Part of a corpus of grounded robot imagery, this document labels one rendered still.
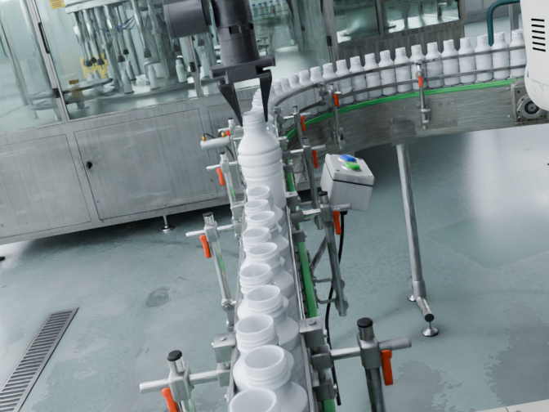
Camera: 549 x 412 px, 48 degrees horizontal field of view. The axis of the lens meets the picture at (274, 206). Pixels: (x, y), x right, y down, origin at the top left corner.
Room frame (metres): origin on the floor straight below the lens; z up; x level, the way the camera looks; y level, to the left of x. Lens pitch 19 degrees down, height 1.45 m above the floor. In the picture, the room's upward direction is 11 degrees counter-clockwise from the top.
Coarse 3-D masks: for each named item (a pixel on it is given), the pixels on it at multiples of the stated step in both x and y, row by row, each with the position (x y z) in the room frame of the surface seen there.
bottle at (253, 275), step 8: (256, 264) 0.64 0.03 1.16; (264, 264) 0.64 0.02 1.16; (240, 272) 0.63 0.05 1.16; (248, 272) 0.64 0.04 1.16; (256, 272) 0.64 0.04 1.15; (264, 272) 0.64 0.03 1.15; (240, 280) 0.62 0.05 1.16; (248, 280) 0.61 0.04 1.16; (256, 280) 0.61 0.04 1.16; (264, 280) 0.61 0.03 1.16; (272, 280) 0.62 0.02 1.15; (248, 288) 0.61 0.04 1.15; (240, 304) 0.63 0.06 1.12; (288, 304) 0.62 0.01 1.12; (240, 312) 0.62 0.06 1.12; (288, 312) 0.62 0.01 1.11
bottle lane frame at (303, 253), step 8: (288, 160) 1.70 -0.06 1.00; (288, 176) 1.55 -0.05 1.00; (288, 184) 1.48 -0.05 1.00; (296, 208) 1.28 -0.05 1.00; (304, 248) 1.06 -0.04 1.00; (304, 256) 1.02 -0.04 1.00; (304, 264) 0.98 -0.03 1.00; (304, 272) 0.95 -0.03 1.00; (304, 280) 0.92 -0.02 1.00; (304, 288) 0.91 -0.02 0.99; (312, 288) 0.91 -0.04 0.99; (312, 296) 0.86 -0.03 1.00; (312, 304) 0.84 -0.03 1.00; (312, 312) 0.81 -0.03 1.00; (336, 392) 0.74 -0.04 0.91; (328, 400) 0.60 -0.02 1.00; (328, 408) 0.59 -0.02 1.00
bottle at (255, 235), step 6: (252, 228) 0.76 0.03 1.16; (258, 228) 0.76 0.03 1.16; (264, 228) 0.75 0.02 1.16; (246, 234) 0.75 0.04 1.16; (252, 234) 0.76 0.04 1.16; (258, 234) 0.76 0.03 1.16; (264, 234) 0.73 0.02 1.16; (270, 234) 0.75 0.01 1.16; (246, 240) 0.73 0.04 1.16; (252, 240) 0.73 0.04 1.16; (258, 240) 0.73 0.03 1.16; (264, 240) 0.73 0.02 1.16; (270, 240) 0.74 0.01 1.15; (246, 246) 0.73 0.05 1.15; (246, 252) 0.74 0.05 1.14; (246, 258) 0.74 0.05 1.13; (282, 258) 0.74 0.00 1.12; (246, 264) 0.73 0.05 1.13; (282, 264) 0.73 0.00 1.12; (240, 270) 0.74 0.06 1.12
